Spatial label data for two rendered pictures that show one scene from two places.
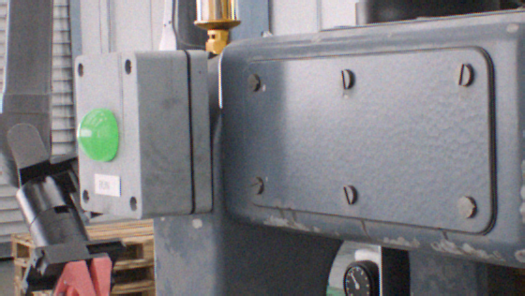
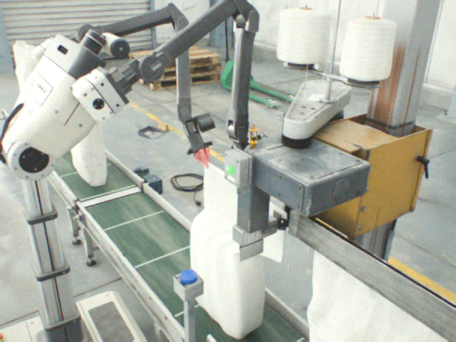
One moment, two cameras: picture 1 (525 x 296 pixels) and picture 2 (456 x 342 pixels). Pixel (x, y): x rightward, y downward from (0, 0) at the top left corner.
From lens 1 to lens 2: 0.78 m
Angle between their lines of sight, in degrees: 23
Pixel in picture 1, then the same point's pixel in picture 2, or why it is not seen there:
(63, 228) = (197, 138)
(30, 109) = (186, 102)
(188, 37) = (238, 111)
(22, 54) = (182, 83)
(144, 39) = not seen: outside the picture
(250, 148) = (260, 177)
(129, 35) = not seen: outside the picture
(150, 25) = not seen: outside the picture
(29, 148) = (187, 115)
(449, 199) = (295, 204)
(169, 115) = (244, 169)
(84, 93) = (226, 159)
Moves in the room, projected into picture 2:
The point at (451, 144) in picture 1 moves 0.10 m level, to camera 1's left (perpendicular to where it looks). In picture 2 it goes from (296, 196) to (257, 196)
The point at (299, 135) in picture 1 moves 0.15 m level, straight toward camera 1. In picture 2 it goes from (270, 180) to (273, 208)
